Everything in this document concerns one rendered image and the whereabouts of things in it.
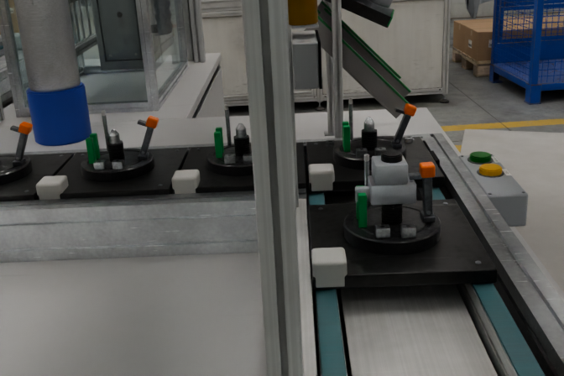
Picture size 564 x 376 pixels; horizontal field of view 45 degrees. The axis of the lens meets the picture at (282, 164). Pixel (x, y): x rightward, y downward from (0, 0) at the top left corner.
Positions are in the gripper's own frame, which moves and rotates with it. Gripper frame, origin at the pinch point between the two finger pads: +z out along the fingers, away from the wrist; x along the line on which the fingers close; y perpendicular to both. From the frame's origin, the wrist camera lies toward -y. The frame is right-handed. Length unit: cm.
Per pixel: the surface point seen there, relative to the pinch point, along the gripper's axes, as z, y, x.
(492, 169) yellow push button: 26.1, 1.4, -14.8
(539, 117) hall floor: 124, 140, 343
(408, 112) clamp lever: 17.2, -12.3, -6.1
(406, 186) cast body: 18.1, -18.3, -41.3
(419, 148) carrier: 26.3, -9.2, -1.3
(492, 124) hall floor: 124, 103, 330
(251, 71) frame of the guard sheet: -8, -36, -83
